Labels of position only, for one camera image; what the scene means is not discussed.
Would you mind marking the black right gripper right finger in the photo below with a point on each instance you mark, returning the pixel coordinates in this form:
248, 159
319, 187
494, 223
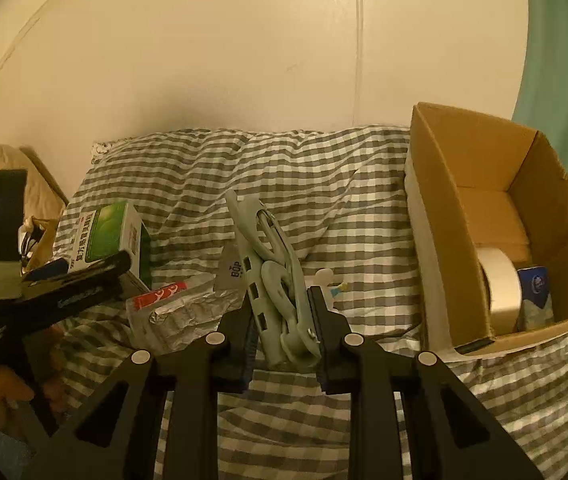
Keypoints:
415, 407

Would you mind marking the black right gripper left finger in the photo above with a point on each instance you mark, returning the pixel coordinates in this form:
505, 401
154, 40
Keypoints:
155, 407

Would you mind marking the person's left hand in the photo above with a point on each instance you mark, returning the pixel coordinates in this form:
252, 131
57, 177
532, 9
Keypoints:
13, 389

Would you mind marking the green white medicine box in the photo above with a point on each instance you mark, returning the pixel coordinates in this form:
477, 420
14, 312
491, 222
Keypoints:
103, 232

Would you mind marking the red white sachet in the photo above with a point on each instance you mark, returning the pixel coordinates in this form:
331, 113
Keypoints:
158, 295

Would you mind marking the silver foil packet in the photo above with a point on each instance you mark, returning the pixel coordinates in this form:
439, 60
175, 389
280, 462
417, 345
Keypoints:
172, 324

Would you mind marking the blue white small carton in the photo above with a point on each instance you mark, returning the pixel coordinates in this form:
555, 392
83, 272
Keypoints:
536, 310

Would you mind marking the beige tape roll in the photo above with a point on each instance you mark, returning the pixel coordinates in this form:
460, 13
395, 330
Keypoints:
504, 291

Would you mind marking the silver BOP sachet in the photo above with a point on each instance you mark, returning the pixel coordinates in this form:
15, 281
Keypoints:
230, 272

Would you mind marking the white toothbrush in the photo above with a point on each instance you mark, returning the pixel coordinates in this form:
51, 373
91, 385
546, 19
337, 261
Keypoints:
330, 288

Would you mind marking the brown cardboard box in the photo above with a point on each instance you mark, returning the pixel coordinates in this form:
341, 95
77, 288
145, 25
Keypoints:
475, 180

